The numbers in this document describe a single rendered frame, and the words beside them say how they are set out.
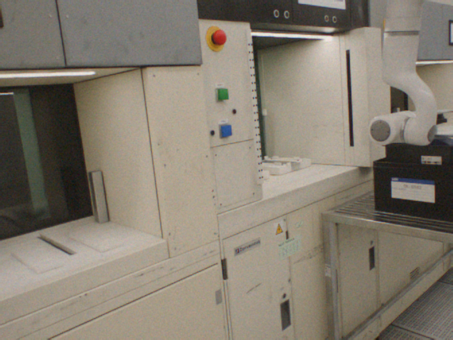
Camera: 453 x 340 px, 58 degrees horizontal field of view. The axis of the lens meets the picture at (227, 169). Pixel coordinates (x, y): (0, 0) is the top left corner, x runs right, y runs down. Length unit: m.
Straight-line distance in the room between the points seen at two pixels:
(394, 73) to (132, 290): 0.89
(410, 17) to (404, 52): 0.09
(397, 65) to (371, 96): 0.49
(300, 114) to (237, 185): 0.74
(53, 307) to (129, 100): 0.52
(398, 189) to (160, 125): 0.81
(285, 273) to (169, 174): 0.59
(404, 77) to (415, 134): 0.16
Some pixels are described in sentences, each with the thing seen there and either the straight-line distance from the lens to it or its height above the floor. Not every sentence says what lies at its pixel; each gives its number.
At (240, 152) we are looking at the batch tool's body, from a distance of 1.21.
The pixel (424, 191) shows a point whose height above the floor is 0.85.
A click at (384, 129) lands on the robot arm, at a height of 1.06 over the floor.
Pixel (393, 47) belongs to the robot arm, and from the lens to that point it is 1.23.
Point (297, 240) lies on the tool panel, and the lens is 1.45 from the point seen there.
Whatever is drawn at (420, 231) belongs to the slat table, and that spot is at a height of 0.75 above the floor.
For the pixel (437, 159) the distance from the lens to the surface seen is 1.42.
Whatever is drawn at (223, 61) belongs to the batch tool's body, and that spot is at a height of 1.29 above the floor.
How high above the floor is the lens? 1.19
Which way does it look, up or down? 10 degrees down
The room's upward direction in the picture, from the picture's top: 5 degrees counter-clockwise
